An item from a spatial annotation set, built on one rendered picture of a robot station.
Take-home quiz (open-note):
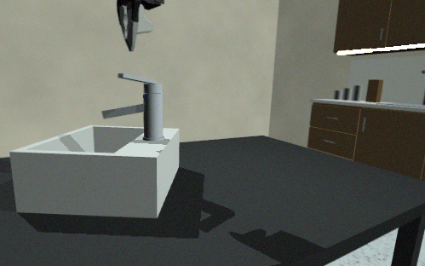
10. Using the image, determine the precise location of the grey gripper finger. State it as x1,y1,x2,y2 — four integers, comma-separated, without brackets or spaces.
126,0,153,51
117,0,130,51

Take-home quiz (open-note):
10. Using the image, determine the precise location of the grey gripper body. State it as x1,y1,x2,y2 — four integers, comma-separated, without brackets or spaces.
122,0,164,10

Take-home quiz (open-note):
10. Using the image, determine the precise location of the white rectangular sink basin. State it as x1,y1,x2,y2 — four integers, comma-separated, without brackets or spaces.
9,125,180,218

